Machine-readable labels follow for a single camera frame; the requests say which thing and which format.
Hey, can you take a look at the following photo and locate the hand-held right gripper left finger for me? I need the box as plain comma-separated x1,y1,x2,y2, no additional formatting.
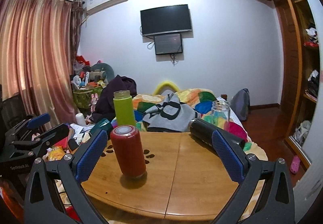
23,129,109,224

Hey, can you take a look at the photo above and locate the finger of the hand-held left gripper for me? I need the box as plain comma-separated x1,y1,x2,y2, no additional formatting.
10,124,70,157
4,113,51,143

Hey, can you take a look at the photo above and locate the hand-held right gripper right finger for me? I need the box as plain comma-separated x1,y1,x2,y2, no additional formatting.
209,129,296,224

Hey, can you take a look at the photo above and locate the red thermos bottle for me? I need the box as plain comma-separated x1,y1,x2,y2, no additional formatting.
110,125,147,179

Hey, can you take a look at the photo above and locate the yellow snack packet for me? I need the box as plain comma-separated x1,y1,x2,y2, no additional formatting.
47,146,66,162

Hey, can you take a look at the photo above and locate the black mesh chair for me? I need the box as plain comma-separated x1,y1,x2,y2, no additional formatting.
0,85,31,126

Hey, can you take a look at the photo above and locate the black bottle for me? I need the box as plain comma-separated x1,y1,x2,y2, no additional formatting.
189,118,246,150

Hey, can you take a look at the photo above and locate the clear glass jar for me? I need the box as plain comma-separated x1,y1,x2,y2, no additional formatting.
211,100,231,131

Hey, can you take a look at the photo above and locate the grey backpack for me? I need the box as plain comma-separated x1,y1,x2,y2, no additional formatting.
230,88,251,121

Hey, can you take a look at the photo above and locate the pink bunny toy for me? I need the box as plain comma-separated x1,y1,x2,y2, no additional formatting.
90,93,99,113

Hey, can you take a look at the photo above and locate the colourful patchwork quilt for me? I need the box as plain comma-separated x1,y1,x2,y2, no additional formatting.
111,89,268,161

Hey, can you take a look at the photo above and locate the dark purple garment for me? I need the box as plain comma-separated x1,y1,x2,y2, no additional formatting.
91,75,138,122

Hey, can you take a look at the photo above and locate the pink slipper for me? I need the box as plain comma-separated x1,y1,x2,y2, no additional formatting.
290,155,301,174

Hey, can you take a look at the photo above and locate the pink curtain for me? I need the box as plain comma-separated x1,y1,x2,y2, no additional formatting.
0,0,82,126

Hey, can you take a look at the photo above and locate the grey and black garment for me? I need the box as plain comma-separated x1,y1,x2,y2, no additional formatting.
143,93,200,133

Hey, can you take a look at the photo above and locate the yellow pillow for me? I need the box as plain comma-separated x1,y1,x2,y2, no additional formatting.
153,81,181,95

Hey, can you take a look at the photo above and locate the wooden wardrobe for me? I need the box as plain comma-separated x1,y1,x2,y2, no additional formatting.
237,0,323,172

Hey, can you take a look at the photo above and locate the small black wall monitor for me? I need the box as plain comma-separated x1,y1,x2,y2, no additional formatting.
154,33,183,56

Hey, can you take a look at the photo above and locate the black wall television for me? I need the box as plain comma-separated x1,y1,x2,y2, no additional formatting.
140,4,193,37

